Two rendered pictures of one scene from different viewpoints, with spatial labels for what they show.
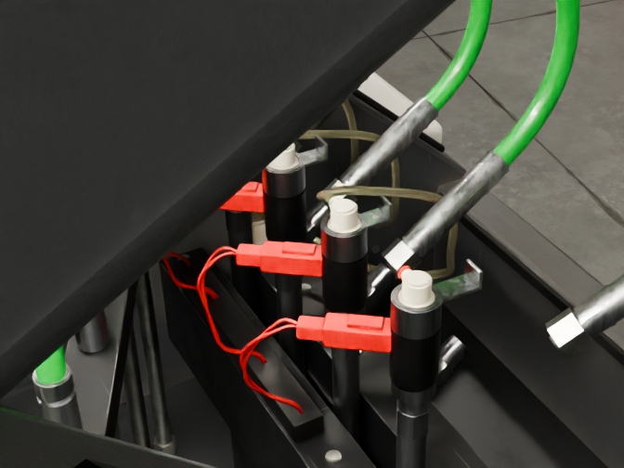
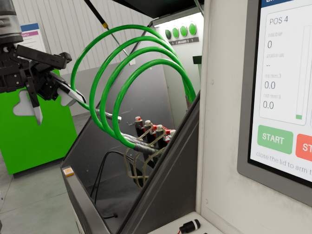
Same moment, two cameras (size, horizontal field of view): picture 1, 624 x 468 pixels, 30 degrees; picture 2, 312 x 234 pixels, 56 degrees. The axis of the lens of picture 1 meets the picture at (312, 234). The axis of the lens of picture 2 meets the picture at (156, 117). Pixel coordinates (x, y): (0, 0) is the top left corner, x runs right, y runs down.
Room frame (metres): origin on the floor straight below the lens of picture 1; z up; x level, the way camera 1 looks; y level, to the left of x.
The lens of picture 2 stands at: (1.43, 0.07, 1.37)
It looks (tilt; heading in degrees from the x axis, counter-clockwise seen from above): 14 degrees down; 184
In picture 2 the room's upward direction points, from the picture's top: 12 degrees counter-clockwise
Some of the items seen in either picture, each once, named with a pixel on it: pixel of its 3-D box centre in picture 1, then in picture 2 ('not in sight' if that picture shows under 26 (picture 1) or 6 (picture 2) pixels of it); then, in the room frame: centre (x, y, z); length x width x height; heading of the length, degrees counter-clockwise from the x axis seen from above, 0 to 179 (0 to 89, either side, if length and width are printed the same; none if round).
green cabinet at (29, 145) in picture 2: not in sight; (32, 117); (-2.60, -1.94, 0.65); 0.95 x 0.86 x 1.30; 117
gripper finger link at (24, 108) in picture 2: not in sight; (26, 109); (0.76, -0.27, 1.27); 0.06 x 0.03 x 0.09; 117
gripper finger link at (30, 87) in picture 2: not in sight; (30, 88); (0.75, -0.25, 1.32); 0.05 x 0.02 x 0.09; 27
